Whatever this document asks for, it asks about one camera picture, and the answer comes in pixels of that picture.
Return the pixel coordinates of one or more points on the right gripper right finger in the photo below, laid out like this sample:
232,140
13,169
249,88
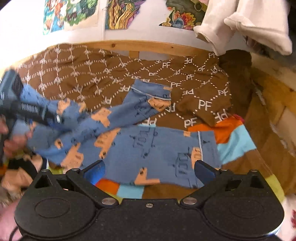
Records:
213,181

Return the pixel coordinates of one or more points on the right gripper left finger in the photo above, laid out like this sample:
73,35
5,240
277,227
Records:
84,182

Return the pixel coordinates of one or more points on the blue patterned kids pants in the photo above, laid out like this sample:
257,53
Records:
132,152

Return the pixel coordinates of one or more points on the person's left hand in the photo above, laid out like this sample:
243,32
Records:
18,141

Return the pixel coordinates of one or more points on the colourful striped bed cover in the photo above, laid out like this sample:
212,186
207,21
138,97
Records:
234,146

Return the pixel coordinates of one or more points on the brown PF patterned pillow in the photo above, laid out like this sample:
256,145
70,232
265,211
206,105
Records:
102,78

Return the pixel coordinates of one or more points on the cartoon poster left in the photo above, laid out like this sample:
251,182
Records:
69,15

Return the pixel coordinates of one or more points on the yellow swirl poster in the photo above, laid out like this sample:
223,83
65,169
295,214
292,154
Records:
121,13

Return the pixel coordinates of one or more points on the white hanging garment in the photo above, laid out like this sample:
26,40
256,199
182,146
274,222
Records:
265,22

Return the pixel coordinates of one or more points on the floral poster right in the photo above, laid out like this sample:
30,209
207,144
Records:
185,14

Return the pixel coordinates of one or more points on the wooden bed frame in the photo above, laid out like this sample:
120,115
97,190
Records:
257,99

